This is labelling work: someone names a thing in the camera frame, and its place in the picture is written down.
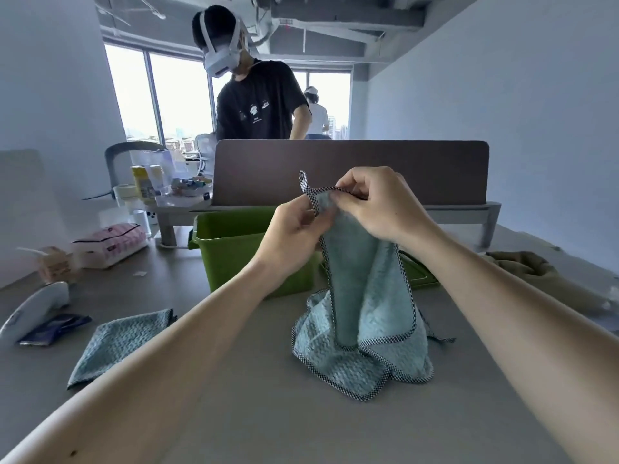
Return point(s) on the person's left hand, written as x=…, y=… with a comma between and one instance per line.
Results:
x=290, y=236

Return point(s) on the person's right hand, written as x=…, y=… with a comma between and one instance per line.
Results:
x=391, y=207

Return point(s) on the green plastic storage box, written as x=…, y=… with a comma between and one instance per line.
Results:
x=227, y=251

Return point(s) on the person's right forearm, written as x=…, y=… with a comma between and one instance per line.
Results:
x=522, y=333

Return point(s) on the person's left forearm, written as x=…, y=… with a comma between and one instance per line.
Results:
x=140, y=376

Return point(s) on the clear plastic organizer box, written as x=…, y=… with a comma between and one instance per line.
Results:
x=186, y=188

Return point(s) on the large white box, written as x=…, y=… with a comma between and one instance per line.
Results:
x=24, y=202

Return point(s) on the brown desk divider panel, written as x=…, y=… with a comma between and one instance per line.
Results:
x=271, y=173

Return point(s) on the grey desk riser shelf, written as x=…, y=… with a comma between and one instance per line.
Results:
x=464, y=214

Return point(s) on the green flat plastic lid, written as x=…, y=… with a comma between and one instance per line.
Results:
x=425, y=277

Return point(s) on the white mesh chair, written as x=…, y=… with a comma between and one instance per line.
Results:
x=205, y=152

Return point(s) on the white power cube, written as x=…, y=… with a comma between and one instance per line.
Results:
x=145, y=222

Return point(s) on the yellow wipes canister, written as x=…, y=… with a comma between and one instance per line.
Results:
x=142, y=183

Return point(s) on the olive cloth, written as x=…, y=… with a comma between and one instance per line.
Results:
x=541, y=280

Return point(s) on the glass jar white lid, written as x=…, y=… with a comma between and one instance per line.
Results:
x=125, y=198

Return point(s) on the pink tissue pack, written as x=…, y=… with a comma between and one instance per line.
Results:
x=109, y=246

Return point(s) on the large glass window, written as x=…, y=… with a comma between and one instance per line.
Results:
x=179, y=91

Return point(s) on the white headset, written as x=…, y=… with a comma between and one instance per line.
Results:
x=220, y=57

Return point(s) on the grey office chair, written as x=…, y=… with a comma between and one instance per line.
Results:
x=113, y=159

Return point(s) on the orange drink carton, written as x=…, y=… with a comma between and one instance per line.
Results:
x=53, y=265

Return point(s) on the blue foil wrapper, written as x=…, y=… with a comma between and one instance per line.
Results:
x=53, y=330

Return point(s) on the white handheld controller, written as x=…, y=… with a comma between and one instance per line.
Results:
x=34, y=311

